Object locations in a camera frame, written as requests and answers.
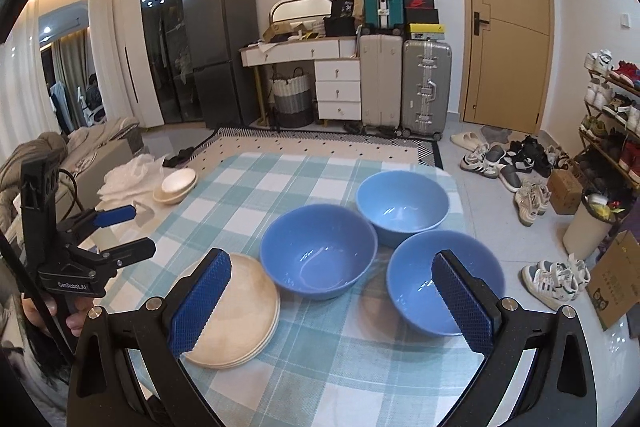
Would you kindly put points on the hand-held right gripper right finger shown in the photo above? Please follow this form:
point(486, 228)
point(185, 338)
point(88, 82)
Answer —
point(465, 307)

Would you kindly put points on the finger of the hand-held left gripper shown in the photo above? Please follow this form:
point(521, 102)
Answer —
point(130, 251)
point(115, 216)

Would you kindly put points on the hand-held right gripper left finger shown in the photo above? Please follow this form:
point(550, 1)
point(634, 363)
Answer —
point(200, 302)

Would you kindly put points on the blue bowl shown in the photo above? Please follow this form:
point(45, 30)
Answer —
point(400, 202)
point(410, 277)
point(310, 252)

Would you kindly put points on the person's left forearm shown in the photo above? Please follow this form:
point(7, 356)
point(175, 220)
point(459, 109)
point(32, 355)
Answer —
point(40, 387)

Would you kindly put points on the person's left hand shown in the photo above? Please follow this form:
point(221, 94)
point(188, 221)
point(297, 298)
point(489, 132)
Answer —
point(35, 314)

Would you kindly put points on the white plastic bag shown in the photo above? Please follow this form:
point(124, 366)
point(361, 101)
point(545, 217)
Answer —
point(127, 179)

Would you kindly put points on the small cream bowl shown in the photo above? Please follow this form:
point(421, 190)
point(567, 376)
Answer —
point(170, 198)

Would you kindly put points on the grey sofa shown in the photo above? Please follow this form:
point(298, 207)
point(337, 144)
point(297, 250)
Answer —
point(100, 147)

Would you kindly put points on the white green sneaker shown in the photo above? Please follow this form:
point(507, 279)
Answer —
point(545, 287)
point(570, 274)

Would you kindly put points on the white office chair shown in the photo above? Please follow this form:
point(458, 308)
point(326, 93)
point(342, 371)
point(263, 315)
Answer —
point(92, 114)

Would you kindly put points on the beige sneaker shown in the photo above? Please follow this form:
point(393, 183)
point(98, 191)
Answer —
point(541, 197)
point(526, 209)

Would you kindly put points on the white trash bin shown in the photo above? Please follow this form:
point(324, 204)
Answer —
point(587, 232)

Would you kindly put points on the large printed cardboard box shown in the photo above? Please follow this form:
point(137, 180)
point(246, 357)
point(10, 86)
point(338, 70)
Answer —
point(615, 287)

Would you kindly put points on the small cardboard box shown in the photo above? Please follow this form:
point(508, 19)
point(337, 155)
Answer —
point(565, 192)

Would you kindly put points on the brown curtain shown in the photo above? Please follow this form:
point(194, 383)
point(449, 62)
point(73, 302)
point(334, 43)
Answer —
point(70, 67)

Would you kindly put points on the white sheer curtain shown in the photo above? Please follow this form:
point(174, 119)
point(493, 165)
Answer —
point(22, 82)
point(125, 57)

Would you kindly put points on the teal white checkered tablecloth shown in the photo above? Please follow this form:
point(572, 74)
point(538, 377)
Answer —
point(310, 187)

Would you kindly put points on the pile of dark shoes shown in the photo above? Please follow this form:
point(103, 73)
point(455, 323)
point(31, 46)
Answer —
point(520, 157)

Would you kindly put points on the beige slipper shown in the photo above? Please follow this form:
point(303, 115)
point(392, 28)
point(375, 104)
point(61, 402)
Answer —
point(477, 136)
point(462, 142)

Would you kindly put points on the grey door mat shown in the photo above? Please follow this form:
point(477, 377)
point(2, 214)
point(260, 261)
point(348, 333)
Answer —
point(495, 134)

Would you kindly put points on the patterned beige rug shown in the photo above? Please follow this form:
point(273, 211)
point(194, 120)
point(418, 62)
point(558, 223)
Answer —
point(300, 142)

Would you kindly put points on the black glass cabinet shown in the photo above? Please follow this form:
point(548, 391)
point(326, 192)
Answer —
point(160, 32)

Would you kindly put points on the woven laundry basket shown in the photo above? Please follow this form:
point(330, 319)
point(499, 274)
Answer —
point(291, 99)

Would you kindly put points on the grey refrigerator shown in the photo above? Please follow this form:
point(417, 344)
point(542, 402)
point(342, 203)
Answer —
point(220, 32)

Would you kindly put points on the silver suitcase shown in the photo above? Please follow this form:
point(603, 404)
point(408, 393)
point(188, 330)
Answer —
point(425, 97)

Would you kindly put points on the metal shoe rack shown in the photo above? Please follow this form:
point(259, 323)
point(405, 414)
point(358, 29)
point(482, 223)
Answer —
point(587, 117)

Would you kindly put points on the beige suitcase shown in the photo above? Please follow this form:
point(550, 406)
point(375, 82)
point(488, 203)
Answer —
point(381, 82)

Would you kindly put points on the small brown box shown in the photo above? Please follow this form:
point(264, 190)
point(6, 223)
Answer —
point(277, 33)

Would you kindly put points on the white vanity desk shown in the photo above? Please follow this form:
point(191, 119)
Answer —
point(340, 87)

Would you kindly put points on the shoe rack with shoes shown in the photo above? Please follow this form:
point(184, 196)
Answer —
point(620, 107)

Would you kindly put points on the oval mirror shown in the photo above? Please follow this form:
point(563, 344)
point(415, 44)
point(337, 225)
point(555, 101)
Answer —
point(300, 9)

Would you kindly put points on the wooden door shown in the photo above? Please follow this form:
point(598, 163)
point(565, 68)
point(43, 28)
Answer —
point(510, 32)

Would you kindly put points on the black storage basket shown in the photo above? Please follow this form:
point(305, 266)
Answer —
point(340, 28)

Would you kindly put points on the red black shoe box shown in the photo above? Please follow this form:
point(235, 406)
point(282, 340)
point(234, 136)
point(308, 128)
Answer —
point(418, 3)

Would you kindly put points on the black paper bag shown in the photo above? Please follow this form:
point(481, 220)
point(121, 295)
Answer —
point(345, 7)

